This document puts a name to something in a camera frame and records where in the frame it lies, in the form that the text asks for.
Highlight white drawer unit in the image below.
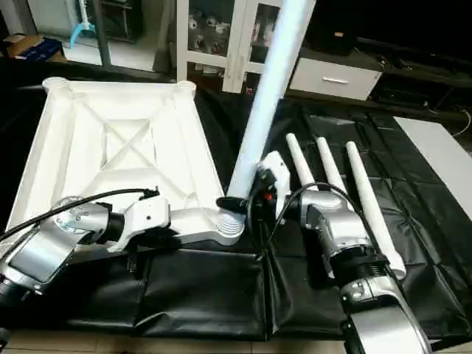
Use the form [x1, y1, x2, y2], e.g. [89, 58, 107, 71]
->
[288, 55, 384, 102]

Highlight white plastic table leg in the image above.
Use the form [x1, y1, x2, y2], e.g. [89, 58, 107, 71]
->
[315, 136, 348, 197]
[344, 141, 408, 282]
[215, 0, 317, 226]
[285, 133, 319, 192]

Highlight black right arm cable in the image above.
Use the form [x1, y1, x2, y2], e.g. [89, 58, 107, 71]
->
[246, 183, 356, 255]

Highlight white glass door cabinet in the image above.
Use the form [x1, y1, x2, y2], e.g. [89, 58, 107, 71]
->
[176, 0, 296, 94]

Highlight dark low media cabinet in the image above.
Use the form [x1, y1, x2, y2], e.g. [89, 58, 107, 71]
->
[375, 41, 472, 119]

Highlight brown cardboard box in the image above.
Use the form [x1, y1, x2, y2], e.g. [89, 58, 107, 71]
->
[4, 35, 66, 62]

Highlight black work mat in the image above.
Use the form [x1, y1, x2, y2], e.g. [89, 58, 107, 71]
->
[0, 59, 472, 344]

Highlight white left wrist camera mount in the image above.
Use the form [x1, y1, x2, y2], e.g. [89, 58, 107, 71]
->
[121, 192, 173, 242]

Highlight white flat board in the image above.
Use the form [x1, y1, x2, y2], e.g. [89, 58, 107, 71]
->
[395, 116, 472, 198]

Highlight grey vertical metal pole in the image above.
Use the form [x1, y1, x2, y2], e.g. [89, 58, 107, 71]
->
[91, 0, 113, 69]

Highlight light blue plastic object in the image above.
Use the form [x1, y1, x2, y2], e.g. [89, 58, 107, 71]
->
[68, 0, 97, 47]

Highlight white plastic table top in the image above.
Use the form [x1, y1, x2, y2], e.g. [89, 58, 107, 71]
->
[3, 77, 245, 253]

